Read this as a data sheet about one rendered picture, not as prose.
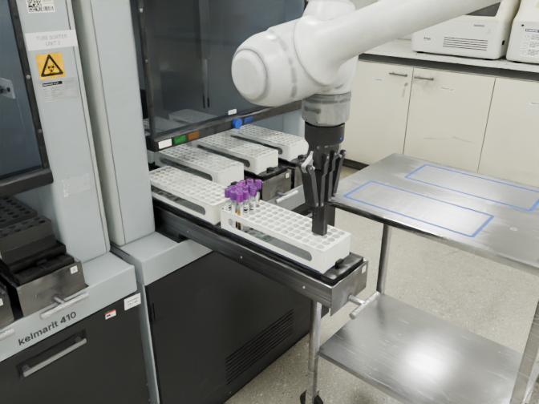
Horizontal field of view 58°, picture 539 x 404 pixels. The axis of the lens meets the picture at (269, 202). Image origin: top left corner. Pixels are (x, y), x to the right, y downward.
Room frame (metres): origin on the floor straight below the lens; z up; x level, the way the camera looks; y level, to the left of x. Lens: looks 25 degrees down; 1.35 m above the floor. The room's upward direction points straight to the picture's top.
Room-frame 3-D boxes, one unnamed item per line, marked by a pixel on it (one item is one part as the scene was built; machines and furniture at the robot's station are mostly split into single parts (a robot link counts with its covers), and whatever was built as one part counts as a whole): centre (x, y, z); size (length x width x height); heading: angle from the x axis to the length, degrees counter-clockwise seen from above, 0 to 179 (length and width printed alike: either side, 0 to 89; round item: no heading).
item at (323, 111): (0.89, -0.10, 1.13); 0.09 x 0.09 x 0.06
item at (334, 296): (1.04, 0.07, 0.78); 0.73 x 0.14 x 0.09; 49
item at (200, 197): (1.16, 0.21, 0.83); 0.30 x 0.10 x 0.06; 49
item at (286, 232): (0.95, -0.03, 0.83); 0.30 x 0.10 x 0.06; 49
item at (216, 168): (1.37, 0.22, 0.83); 0.30 x 0.10 x 0.06; 49
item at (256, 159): (1.49, 0.12, 0.83); 0.30 x 0.10 x 0.06; 49
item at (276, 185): (1.58, 0.22, 0.78); 0.73 x 0.14 x 0.09; 49
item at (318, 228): (0.89, -0.10, 0.90); 0.03 x 0.01 x 0.07; 49
